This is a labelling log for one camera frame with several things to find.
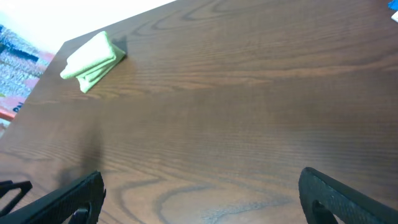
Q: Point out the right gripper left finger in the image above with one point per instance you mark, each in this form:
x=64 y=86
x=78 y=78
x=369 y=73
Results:
x=79 y=202

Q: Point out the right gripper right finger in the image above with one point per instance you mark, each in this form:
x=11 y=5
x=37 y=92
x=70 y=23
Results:
x=326 y=200

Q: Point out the folded green cloth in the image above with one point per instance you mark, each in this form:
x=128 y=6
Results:
x=92 y=61

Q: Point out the blue cloth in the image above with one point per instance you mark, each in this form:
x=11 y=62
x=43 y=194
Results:
x=393 y=5

